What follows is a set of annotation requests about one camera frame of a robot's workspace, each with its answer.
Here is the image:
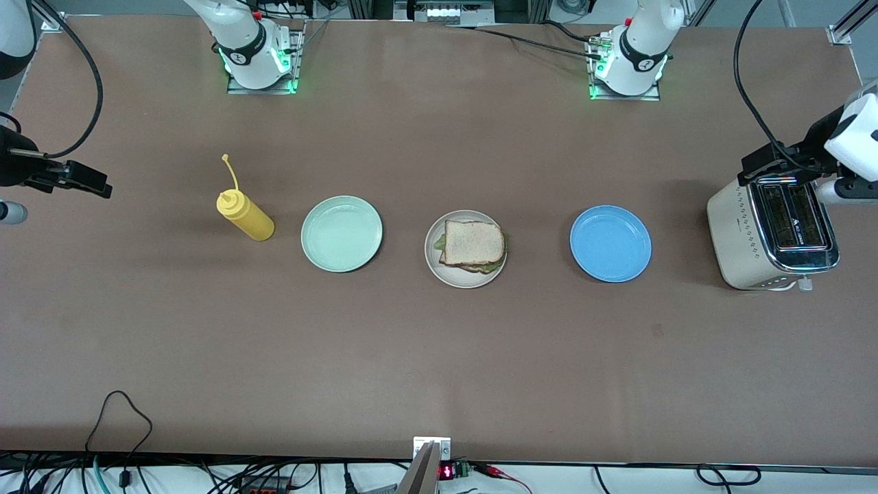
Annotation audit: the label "yellow squeeze bottle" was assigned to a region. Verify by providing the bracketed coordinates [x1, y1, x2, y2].
[216, 154, 276, 242]

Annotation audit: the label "green lettuce leaf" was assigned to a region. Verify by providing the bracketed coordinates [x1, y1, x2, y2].
[434, 233, 508, 274]

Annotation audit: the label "dark toasted bread slice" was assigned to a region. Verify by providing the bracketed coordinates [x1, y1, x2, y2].
[440, 220, 506, 267]

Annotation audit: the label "light bread slice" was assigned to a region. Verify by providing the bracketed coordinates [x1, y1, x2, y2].
[449, 233, 508, 275]

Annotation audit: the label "blue plate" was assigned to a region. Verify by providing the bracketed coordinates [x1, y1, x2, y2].
[569, 205, 652, 283]

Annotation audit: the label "pale green plate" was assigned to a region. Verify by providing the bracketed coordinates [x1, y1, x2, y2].
[301, 196, 383, 273]

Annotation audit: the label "beige plate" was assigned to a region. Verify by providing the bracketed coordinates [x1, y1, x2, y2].
[424, 210, 508, 289]

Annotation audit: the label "beige chrome toaster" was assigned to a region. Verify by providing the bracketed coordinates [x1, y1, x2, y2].
[707, 163, 841, 292]

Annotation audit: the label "grey metal bar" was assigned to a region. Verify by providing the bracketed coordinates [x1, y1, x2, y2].
[394, 443, 440, 494]

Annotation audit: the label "aluminium corner bracket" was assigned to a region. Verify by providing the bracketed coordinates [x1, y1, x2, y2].
[34, 0, 67, 32]
[827, 0, 878, 46]

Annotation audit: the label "white toaster cord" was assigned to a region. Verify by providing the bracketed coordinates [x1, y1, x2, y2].
[765, 274, 814, 293]

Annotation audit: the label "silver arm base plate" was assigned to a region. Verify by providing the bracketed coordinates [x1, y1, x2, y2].
[586, 27, 663, 102]
[226, 19, 304, 95]

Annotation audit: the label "black table cable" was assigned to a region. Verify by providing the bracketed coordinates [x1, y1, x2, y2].
[446, 23, 606, 61]

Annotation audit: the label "black looped cable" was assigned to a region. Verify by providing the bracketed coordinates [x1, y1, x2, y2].
[84, 390, 154, 489]

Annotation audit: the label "black coiled cable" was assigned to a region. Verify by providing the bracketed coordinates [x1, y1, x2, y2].
[696, 464, 763, 487]

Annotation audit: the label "metal frame device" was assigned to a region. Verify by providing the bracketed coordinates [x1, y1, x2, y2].
[393, 0, 496, 26]

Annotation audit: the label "red clip wires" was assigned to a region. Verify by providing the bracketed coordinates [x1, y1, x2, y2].
[473, 463, 534, 494]

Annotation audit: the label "small silver mounting bracket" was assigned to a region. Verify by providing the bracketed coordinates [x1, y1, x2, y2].
[413, 436, 452, 462]

